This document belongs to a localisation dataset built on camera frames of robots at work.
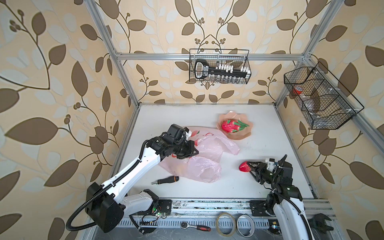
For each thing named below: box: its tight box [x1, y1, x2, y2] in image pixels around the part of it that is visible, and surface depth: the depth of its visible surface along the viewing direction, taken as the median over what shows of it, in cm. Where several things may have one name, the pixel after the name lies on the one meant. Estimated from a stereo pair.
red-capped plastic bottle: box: [293, 85, 321, 112], surface depth 83 cm
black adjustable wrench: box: [308, 213, 334, 234], surface depth 71 cm
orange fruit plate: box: [217, 110, 253, 140], surface depth 102 cm
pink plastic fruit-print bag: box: [158, 126, 240, 183], surface depth 80 cm
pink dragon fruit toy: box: [221, 119, 250, 133], surface depth 99 cm
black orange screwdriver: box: [151, 175, 179, 185], surface depth 84 cm
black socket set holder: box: [194, 59, 251, 81], surface depth 86 cm
